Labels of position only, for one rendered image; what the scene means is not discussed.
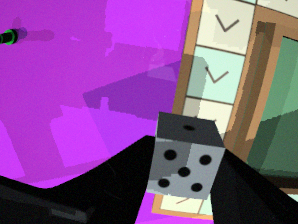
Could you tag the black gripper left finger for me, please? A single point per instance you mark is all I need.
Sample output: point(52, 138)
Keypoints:
point(111, 193)

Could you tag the grey die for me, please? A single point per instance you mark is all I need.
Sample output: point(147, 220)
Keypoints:
point(187, 156)

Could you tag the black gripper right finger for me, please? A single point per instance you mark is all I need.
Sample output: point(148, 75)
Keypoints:
point(240, 195)

